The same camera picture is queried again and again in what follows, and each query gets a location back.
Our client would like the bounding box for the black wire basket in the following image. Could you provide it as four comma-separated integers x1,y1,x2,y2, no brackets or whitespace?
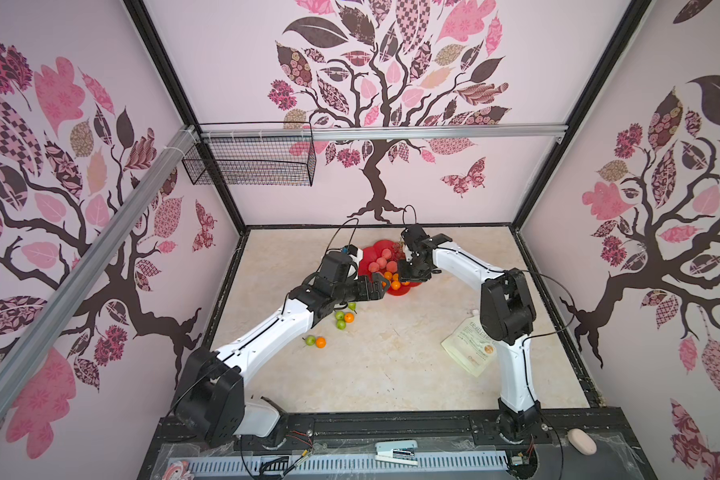
182,120,317,187

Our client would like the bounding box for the aluminium rail bar back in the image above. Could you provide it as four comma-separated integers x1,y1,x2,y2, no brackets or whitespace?
201,123,568,142

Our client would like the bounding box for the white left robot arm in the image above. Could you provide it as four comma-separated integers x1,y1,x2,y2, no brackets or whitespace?
169,247,391,447

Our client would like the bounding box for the black base platform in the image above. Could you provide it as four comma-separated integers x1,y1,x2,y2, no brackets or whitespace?
137,407,656,479

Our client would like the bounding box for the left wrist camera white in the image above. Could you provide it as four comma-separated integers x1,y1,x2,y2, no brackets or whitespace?
342,244,363,279

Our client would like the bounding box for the aluminium rail bar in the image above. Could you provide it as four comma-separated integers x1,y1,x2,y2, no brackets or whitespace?
201,123,568,142
0,125,198,420

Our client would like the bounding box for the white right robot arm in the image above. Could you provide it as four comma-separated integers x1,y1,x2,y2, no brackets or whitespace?
398,224,541,444

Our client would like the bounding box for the aluminium rail bar left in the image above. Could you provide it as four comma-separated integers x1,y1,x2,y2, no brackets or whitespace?
0,125,198,420

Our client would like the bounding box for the green white food pouch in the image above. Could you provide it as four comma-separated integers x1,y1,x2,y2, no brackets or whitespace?
441,310,498,377

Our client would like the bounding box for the red flower fruit bowl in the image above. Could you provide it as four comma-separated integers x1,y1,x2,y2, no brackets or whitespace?
359,240,418,296

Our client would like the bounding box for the green fake apple cluster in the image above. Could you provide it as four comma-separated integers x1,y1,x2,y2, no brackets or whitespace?
335,311,347,330

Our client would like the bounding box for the white slotted cable duct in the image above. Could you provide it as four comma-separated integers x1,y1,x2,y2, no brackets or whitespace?
181,451,508,479

